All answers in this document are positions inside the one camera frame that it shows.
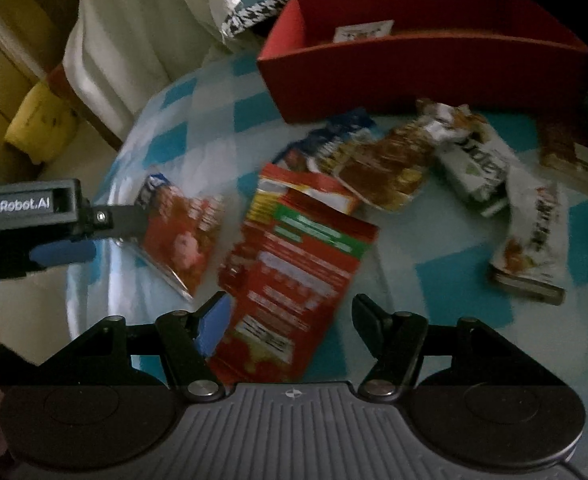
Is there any brown white snack packet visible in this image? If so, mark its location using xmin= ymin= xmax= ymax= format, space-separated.
xmin=536 ymin=119 xmax=588 ymax=197

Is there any small red blue snack packet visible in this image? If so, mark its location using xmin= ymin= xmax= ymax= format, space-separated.
xmin=116 ymin=174 xmax=225 ymax=302

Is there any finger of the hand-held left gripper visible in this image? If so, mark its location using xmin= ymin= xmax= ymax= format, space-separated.
xmin=81 ymin=203 xmax=143 ymax=245
xmin=28 ymin=240 xmax=97 ymax=268

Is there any white green snack packet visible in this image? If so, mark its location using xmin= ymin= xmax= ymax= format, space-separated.
xmin=415 ymin=101 xmax=522 ymax=219

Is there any yellow bag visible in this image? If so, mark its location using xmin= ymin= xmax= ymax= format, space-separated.
xmin=2 ymin=81 xmax=80 ymax=167

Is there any red cardboard box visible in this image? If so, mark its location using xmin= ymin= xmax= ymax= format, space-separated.
xmin=256 ymin=0 xmax=588 ymax=125

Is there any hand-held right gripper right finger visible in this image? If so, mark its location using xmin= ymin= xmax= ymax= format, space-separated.
xmin=351 ymin=294 xmax=566 ymax=403

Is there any brown gold snack packet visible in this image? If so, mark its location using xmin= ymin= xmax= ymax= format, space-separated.
xmin=333 ymin=124 xmax=437 ymax=212

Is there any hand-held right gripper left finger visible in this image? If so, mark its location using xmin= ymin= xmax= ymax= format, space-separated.
xmin=34 ymin=290 xmax=231 ymax=403

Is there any brown cardboard box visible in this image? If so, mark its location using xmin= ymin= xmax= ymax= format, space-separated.
xmin=0 ymin=0 xmax=77 ymax=128

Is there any large red snack packet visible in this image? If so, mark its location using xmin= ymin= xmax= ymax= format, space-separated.
xmin=208 ymin=187 xmax=381 ymax=382

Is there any white snack bar packet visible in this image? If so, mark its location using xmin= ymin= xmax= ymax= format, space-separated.
xmin=489 ymin=166 xmax=569 ymax=307

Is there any white cloth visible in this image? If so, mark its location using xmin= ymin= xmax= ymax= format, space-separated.
xmin=62 ymin=0 xmax=257 ymax=132

